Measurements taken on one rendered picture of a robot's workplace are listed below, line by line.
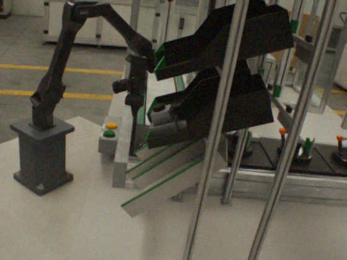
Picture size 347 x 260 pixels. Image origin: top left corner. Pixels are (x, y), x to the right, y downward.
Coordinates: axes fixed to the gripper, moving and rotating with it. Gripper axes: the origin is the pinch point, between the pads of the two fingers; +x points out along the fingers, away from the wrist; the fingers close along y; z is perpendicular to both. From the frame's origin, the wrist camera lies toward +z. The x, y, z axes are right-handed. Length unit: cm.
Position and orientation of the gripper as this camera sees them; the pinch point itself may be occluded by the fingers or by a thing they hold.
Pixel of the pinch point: (134, 106)
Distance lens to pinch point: 129.3
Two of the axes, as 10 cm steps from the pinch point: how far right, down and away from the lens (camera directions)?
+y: 0.3, 4.4, -9.0
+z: -9.9, -1.1, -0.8
